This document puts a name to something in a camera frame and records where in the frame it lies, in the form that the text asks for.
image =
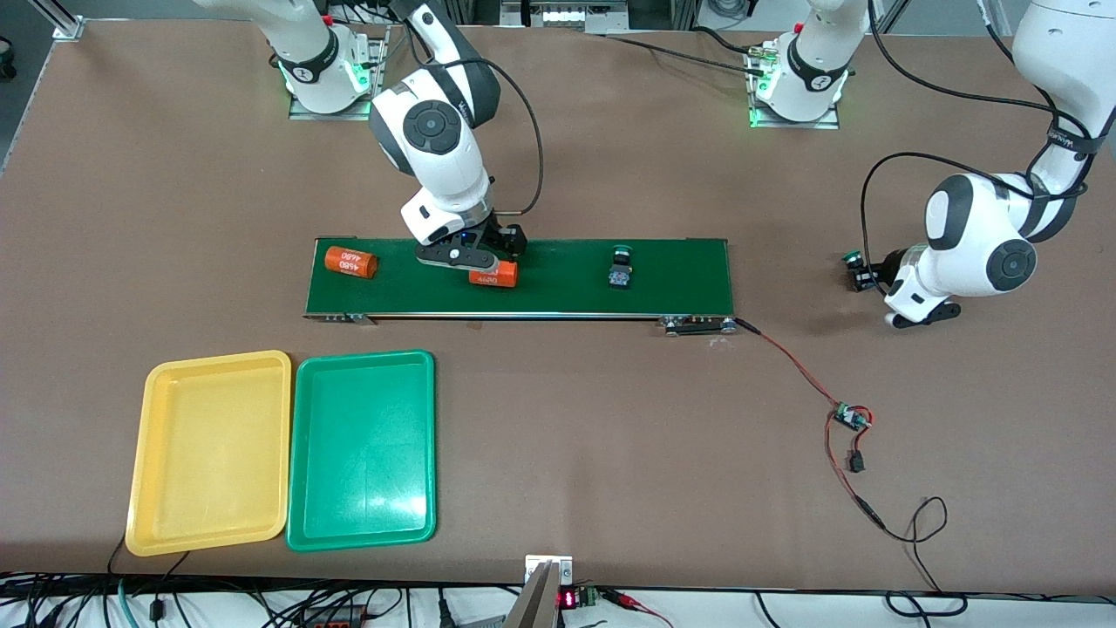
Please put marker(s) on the red black power strip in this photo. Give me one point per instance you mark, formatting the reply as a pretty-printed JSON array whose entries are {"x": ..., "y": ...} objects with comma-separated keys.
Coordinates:
[{"x": 331, "y": 619}]

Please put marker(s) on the orange cylinder battery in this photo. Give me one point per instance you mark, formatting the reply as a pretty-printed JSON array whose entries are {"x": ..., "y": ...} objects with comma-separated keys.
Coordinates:
[
  {"x": 350, "y": 262},
  {"x": 501, "y": 279}
]

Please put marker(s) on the grey metal camera mount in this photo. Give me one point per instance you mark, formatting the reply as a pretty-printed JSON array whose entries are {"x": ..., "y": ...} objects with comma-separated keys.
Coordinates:
[{"x": 540, "y": 602}]

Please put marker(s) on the red black clip lead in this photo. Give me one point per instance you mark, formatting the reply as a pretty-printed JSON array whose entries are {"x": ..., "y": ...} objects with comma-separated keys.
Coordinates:
[{"x": 636, "y": 604}]

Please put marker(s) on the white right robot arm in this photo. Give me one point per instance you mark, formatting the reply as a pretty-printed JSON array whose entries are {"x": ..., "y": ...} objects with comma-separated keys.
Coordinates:
[{"x": 436, "y": 166}]

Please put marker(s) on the red digit display module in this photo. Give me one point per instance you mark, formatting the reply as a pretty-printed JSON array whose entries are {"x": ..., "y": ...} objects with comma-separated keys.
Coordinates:
[{"x": 568, "y": 598}]

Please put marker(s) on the small green circuit board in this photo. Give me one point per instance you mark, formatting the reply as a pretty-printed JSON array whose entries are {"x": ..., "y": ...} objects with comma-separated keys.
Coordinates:
[{"x": 847, "y": 416}]

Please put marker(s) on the green plastic tray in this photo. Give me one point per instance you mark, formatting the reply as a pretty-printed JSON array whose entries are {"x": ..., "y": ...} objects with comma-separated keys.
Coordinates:
[{"x": 362, "y": 453}]

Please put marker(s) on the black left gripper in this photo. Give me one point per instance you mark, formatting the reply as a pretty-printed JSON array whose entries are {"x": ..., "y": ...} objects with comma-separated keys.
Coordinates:
[{"x": 891, "y": 264}]

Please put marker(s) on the green conveyor belt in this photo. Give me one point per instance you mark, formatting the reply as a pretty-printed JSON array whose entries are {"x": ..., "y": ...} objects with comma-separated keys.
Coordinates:
[{"x": 558, "y": 279}]

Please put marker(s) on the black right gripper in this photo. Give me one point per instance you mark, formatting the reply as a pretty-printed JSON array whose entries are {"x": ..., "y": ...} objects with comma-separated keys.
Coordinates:
[{"x": 503, "y": 238}]

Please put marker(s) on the yellow plastic tray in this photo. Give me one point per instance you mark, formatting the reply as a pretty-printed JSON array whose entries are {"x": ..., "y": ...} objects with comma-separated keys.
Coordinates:
[{"x": 209, "y": 453}]

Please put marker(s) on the black caster wheel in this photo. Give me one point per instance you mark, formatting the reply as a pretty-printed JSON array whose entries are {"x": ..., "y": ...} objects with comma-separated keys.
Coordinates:
[{"x": 5, "y": 57}]

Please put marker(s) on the aluminium frame profile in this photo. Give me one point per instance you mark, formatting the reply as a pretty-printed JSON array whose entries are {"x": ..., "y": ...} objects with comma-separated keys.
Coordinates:
[{"x": 68, "y": 29}]

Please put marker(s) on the aluminium rack with lights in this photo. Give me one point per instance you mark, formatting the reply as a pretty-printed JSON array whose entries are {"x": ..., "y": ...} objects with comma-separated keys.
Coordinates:
[{"x": 567, "y": 16}]

